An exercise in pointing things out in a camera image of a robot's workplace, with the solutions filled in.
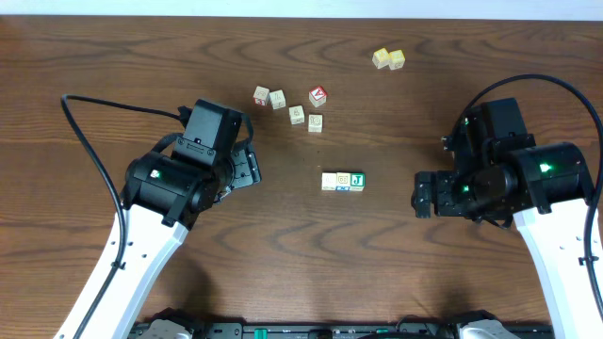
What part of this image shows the green letter J block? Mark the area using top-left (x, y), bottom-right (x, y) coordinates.
top-left (350, 173), bottom-right (366, 191)

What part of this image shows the plain white wooden block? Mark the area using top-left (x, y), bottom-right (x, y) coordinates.
top-left (321, 172), bottom-right (337, 191)

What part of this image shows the blue edged picture block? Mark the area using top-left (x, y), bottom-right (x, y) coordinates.
top-left (335, 172), bottom-right (351, 191)

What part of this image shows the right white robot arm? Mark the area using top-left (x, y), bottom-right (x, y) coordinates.
top-left (412, 142), bottom-right (602, 338)

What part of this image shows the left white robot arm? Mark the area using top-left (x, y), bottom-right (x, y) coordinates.
top-left (57, 133), bottom-right (261, 338)

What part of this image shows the wooden block animal picture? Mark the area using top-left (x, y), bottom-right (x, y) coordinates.
top-left (288, 105), bottom-right (305, 125)

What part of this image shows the wooden block red bottom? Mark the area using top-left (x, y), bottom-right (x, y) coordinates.
top-left (253, 86), bottom-right (269, 106)

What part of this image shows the plain wooden picture block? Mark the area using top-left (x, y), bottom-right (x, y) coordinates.
top-left (269, 89), bottom-right (286, 110)

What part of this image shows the wooden block round picture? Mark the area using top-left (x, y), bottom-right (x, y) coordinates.
top-left (308, 114), bottom-right (323, 133)

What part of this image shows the red letter A block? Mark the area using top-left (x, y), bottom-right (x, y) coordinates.
top-left (309, 86), bottom-right (328, 107)

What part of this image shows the yellow block right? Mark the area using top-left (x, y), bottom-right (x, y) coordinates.
top-left (388, 50), bottom-right (406, 71)

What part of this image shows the yellow block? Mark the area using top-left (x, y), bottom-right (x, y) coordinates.
top-left (372, 48), bottom-right (390, 69)
top-left (388, 50), bottom-right (406, 71)

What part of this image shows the yellow block left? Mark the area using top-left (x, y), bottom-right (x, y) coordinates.
top-left (372, 48), bottom-right (390, 69)

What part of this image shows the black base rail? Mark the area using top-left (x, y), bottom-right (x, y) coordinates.
top-left (126, 308), bottom-right (555, 339)

